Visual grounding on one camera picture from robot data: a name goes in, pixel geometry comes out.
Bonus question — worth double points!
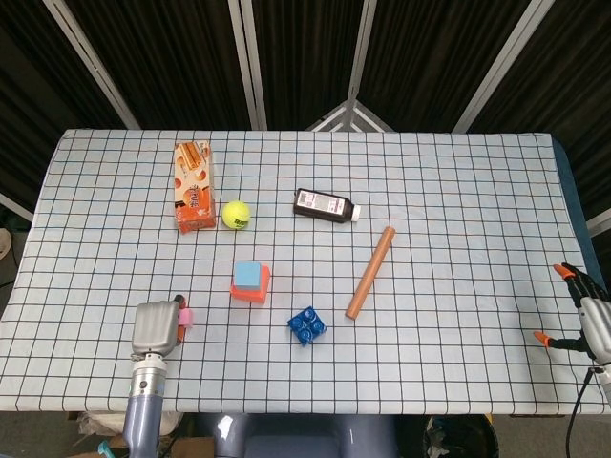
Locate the cardboard box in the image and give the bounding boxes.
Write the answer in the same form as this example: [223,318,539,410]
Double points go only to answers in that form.
[102,434,216,458]

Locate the blue table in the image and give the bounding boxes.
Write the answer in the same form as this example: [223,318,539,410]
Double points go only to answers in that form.
[553,135,598,268]

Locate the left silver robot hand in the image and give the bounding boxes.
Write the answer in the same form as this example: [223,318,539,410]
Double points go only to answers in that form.
[130,294,188,357]

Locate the grey-blue robot torso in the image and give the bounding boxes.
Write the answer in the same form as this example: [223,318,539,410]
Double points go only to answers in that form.
[195,412,400,458]

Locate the checkered tablecloth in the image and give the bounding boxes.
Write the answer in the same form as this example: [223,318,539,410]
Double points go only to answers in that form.
[0,128,611,416]

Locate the wooden cylinder rod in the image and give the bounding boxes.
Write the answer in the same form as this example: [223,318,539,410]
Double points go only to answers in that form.
[345,225,397,320]

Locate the yellow tennis ball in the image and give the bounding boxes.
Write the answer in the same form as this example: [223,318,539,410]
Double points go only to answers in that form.
[221,199,252,232]

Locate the brown bottle white cap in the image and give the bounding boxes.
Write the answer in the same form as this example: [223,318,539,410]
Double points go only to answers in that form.
[292,187,363,225]

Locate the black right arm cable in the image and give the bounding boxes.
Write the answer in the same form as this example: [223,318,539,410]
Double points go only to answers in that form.
[565,366,599,458]

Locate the dark folding screen white frames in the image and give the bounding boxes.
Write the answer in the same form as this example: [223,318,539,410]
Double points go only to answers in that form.
[0,0,611,239]

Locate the large orange-red cube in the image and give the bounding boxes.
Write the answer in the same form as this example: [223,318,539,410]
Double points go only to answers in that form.
[229,264,272,305]

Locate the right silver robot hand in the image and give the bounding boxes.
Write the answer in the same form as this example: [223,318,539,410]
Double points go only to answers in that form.
[533,261,611,367]

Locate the medium light blue cube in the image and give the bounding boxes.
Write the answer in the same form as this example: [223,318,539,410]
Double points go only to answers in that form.
[233,261,264,293]

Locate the white plastic bag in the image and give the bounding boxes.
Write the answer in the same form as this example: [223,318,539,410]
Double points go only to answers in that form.
[75,410,185,439]

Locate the orange snack box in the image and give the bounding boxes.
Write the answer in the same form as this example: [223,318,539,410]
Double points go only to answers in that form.
[172,140,217,236]

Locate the dark blue studded brick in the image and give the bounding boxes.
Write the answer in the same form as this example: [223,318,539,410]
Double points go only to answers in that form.
[286,305,328,348]

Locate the black trash bin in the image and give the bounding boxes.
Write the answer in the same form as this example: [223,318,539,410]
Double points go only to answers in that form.
[422,414,500,458]

